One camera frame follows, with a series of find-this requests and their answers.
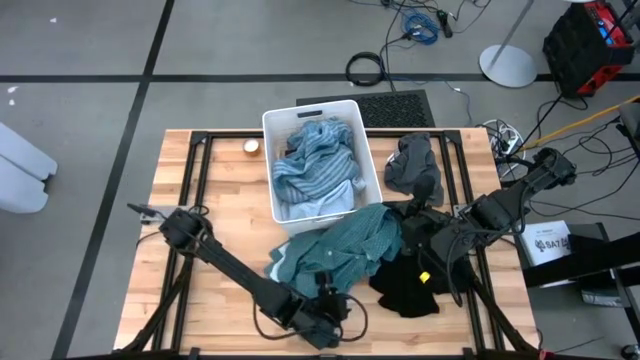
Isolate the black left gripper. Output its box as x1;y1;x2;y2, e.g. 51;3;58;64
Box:
294;271;354;351

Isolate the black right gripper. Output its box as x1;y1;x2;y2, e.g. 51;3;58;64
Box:
398;173;454;274

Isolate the dark grey garment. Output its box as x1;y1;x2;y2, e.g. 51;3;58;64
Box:
383;132;445;208

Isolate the teal patterned shirt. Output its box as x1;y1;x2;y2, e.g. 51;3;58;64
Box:
263;202;405;300

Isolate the black garment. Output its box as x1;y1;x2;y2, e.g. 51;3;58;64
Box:
368;239;476;320

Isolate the light blue shirt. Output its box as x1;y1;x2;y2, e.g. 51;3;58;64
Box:
279;177;369;221

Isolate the blue striped woven shirt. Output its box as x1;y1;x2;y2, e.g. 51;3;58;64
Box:
272;117;362;204

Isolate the white power strip bundle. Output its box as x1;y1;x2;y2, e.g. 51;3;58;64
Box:
482;118;526;157

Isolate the black floor mat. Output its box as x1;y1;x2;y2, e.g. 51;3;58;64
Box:
295;89;436;129

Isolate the white printed cardboard box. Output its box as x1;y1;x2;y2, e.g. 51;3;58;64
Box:
516;219;574;267

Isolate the grey round floor stand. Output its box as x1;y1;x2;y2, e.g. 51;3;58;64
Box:
478;0;539;90

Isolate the yellow pole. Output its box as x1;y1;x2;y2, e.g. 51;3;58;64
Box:
522;96;640;150

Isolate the white perforated laundry basket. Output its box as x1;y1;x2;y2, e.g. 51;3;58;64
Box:
261;98;385;236

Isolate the black equipment cart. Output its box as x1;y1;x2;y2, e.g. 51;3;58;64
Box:
522;222;640;301

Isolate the grey plastic bag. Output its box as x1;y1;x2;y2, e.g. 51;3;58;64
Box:
581;289;625;308

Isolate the black power adapter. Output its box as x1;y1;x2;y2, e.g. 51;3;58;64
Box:
436;9;455;39

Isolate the black red equipment case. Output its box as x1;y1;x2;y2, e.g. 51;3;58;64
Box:
542;0;637;99

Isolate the grey chair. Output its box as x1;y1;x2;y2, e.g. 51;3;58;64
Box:
616;99;640;156

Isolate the white grey furniture piece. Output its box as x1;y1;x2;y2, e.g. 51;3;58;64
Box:
0;122;59;215

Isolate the black left wrist camera cable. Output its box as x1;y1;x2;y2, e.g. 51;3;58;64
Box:
251;293;370;345

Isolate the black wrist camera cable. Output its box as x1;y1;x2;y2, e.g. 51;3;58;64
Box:
251;293;370;345
443;232;469;309

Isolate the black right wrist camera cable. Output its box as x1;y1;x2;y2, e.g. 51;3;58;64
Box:
443;232;469;309

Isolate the black floor cable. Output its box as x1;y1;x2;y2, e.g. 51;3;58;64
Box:
519;94;591;151

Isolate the coiled black cable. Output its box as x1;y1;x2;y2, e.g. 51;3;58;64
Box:
345;51;387;88

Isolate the coiled blue cable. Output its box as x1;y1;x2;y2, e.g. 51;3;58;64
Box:
399;9;441;46

